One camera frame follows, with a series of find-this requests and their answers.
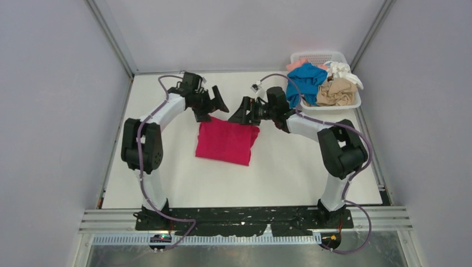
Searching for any salmon pink t shirt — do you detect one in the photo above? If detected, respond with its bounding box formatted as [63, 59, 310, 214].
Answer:
[286, 58, 328, 72]

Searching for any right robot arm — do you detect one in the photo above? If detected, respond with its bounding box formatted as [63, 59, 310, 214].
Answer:
[228, 87, 368, 229]

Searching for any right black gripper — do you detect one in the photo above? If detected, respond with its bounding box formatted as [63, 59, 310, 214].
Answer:
[229, 96, 278, 127]

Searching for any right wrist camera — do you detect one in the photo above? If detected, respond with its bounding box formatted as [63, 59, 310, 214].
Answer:
[250, 81, 266, 101]

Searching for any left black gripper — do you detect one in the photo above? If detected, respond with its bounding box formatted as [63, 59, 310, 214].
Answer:
[189, 86, 228, 123]

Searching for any beige t shirt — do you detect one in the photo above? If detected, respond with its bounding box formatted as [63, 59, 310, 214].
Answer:
[316, 78, 358, 106]

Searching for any aluminium frame rail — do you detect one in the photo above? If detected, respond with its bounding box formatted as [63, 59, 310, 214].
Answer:
[78, 206, 414, 234]

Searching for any blue t shirt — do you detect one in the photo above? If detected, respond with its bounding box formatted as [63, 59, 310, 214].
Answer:
[286, 63, 328, 108]

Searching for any magenta t shirt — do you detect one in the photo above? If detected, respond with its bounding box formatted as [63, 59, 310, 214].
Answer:
[195, 117, 260, 166]

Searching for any slotted cable duct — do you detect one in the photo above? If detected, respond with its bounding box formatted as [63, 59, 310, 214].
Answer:
[91, 233, 322, 246]

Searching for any white t shirt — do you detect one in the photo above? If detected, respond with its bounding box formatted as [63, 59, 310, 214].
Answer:
[324, 61, 364, 90]

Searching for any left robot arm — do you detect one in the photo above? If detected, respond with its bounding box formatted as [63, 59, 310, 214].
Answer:
[121, 72, 229, 230]

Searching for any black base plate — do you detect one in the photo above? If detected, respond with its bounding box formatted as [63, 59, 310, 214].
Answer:
[133, 206, 353, 237]

